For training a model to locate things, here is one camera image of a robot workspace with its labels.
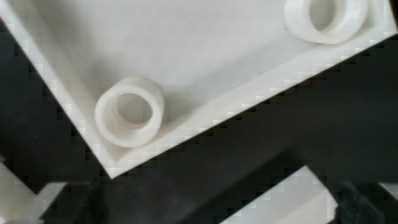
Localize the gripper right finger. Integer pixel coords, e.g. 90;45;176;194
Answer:
336;182;398;224

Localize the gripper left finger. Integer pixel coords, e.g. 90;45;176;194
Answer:
0;161;65;224

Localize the white square tabletop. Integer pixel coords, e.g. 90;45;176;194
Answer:
0;0;398;176

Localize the white U-shaped fence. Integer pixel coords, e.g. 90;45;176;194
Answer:
220;166;337;224

